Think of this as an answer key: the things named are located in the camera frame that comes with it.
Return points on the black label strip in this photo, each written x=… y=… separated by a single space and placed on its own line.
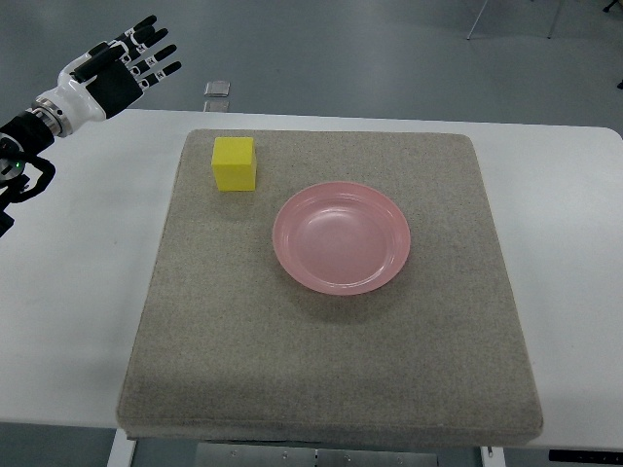
x=586 y=456

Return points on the grey metal crossbar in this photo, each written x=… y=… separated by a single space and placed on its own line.
x=247 y=455

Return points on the pink plate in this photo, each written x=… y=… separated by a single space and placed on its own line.
x=341 y=238

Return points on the lower metal floor plate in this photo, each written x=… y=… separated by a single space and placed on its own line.
x=216 y=105

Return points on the yellow block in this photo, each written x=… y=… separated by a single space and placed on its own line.
x=234 y=164

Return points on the metal chair leg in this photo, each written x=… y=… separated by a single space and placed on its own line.
x=477 y=20
x=555 y=19

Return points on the black caster wheel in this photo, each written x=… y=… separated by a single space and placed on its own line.
x=609 y=6

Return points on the upper metal floor plate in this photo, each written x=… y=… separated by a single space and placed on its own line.
x=217 y=89

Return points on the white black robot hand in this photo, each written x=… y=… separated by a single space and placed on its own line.
x=108 y=78

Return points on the metal floor plate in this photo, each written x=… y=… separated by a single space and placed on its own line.
x=216 y=105
x=217 y=89

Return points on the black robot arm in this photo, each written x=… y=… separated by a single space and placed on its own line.
x=24 y=174

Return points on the white table frame leg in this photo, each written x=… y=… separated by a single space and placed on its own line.
x=122 y=450

